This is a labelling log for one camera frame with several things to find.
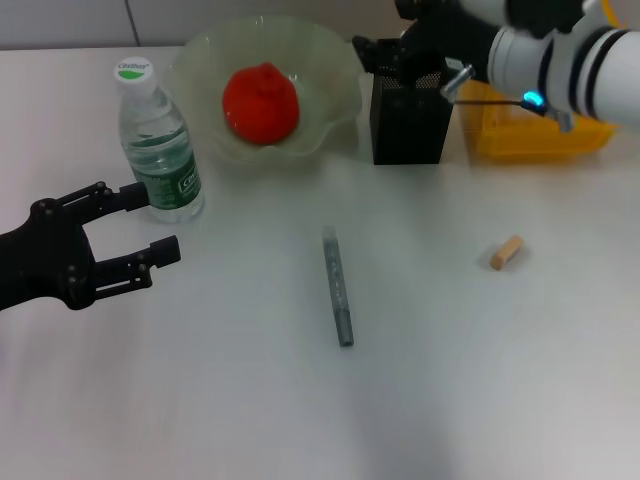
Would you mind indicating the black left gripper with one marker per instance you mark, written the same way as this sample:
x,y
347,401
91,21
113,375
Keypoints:
x,y
45,260

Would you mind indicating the yellow plastic bin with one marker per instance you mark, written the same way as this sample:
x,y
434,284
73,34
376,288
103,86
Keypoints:
x,y
525,140

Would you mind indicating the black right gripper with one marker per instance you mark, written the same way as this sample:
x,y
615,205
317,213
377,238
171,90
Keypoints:
x,y
450,30

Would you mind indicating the grey pen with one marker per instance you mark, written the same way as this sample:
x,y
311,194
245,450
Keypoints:
x,y
340,300

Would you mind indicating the black mesh pen holder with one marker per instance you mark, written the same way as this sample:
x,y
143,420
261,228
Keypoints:
x,y
410,130

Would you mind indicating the red-orange fruit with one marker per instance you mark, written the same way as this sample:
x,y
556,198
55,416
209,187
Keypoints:
x,y
260,110

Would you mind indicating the small wooden cork block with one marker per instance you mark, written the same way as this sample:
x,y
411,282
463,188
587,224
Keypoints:
x,y
505,252

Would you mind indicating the wavy glass fruit bowl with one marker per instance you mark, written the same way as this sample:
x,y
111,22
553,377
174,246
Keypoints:
x,y
320,75

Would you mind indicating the clear green-label water bottle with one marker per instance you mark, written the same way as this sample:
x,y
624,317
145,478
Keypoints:
x,y
160,140

